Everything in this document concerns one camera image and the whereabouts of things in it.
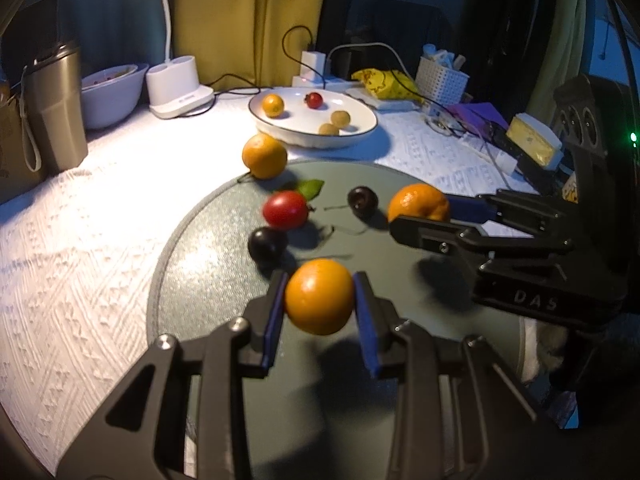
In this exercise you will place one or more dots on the round orange fruit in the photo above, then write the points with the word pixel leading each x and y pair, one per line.
pixel 320 297

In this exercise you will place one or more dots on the purple cloth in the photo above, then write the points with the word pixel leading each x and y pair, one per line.
pixel 477 114

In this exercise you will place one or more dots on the lavender bowl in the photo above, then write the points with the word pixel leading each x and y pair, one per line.
pixel 109 96

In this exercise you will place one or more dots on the round grey placemat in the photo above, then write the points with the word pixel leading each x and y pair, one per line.
pixel 318 414

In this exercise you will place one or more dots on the dark plum cherry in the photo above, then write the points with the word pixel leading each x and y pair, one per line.
pixel 267 246

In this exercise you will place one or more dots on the white perforated basket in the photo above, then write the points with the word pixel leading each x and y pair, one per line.
pixel 440 77

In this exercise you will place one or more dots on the cardboard box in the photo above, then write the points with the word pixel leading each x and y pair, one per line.
pixel 19 170

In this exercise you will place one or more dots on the large red cherry tomato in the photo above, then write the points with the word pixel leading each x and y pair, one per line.
pixel 286 210

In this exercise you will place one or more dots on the small orange kumquat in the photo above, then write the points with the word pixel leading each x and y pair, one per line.
pixel 272 105

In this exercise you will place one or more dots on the white charger adapter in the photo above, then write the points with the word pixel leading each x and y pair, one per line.
pixel 312 65

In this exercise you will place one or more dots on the metallic tumbler with strap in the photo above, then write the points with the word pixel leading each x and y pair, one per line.
pixel 52 91

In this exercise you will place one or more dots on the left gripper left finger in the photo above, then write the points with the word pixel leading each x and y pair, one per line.
pixel 138 431

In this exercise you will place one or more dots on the orange at mat edge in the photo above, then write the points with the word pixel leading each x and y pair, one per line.
pixel 264 156

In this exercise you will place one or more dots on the white shallow plate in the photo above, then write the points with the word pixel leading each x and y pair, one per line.
pixel 299 125

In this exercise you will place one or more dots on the yellow duck snack bag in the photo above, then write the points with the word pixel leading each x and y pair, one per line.
pixel 388 85

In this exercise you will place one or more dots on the brown longan fruit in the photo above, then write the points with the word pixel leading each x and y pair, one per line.
pixel 328 130
pixel 340 119

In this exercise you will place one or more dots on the yellow curtain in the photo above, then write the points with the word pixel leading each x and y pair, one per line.
pixel 259 40

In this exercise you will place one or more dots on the orange mandarin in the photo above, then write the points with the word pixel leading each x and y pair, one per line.
pixel 419 200

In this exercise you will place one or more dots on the white power strip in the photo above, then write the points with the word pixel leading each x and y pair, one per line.
pixel 331 84

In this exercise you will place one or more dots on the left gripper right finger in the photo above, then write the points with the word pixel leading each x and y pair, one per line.
pixel 461 413

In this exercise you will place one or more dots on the yellow sponge block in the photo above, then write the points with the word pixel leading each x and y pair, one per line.
pixel 536 140

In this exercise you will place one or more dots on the dark cherry with stem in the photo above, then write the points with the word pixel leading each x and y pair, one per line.
pixel 362 202

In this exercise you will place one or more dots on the small red cherry tomato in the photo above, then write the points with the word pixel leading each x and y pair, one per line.
pixel 313 100

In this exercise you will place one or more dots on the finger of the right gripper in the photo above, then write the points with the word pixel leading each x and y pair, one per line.
pixel 526 212
pixel 450 239

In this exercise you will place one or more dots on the white tissue pack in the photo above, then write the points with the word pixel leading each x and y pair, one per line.
pixel 385 106

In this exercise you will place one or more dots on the green leaf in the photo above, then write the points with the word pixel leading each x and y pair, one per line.
pixel 309 189

